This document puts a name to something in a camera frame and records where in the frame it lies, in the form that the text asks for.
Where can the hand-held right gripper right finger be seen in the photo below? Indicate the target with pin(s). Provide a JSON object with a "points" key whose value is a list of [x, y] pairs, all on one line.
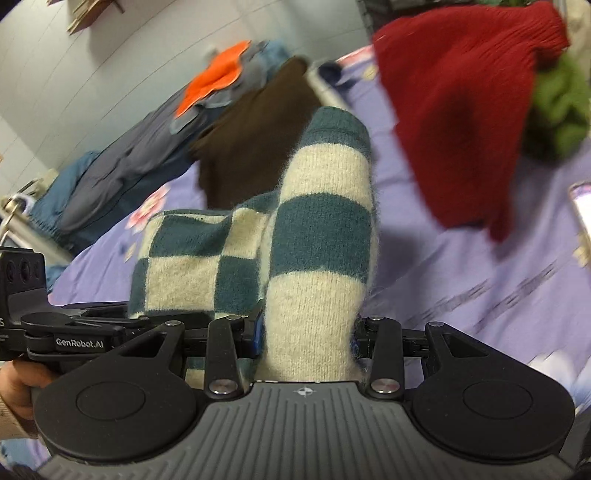
{"points": [[369, 339]]}

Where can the person's left hand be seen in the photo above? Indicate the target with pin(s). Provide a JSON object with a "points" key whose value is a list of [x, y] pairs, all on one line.
{"points": [[21, 387]]}

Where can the dark grey blue jacket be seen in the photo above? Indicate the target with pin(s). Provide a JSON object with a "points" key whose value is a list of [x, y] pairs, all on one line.
{"points": [[129, 157]]}

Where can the orange cloth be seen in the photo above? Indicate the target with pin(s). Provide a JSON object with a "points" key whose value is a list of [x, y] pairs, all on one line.
{"points": [[212, 78]]}

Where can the blue quilt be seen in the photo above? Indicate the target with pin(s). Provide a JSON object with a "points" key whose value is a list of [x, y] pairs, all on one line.
{"points": [[60, 194]]}

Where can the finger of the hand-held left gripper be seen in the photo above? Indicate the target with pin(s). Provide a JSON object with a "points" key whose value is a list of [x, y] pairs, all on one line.
{"points": [[108, 311]]}

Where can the brown folded garment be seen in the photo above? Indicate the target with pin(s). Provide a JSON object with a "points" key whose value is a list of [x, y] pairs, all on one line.
{"points": [[258, 129]]}

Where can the person's left forearm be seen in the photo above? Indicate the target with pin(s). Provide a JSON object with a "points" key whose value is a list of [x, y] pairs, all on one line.
{"points": [[14, 422]]}

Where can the wooden shelf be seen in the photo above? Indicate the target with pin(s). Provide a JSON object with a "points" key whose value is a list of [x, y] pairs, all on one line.
{"points": [[92, 14]]}

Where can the red knitted sweater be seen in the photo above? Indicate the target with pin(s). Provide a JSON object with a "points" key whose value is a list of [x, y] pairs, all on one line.
{"points": [[461, 92]]}

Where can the green cream checkered sweater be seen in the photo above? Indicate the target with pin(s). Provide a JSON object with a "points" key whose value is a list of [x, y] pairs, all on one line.
{"points": [[314, 258]]}

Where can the white flat object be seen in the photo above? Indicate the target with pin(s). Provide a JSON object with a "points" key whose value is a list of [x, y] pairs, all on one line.
{"points": [[581, 217]]}

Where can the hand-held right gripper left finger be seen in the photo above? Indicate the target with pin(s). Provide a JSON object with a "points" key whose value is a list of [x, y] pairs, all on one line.
{"points": [[257, 333]]}

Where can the green knitted garment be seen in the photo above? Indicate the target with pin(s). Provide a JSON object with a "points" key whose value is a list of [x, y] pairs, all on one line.
{"points": [[558, 106]]}

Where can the purple floral bedsheet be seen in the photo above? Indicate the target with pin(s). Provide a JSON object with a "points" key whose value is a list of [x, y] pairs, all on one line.
{"points": [[461, 286]]}

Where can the metal bed frame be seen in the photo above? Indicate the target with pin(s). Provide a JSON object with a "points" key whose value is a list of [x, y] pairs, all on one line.
{"points": [[27, 226]]}

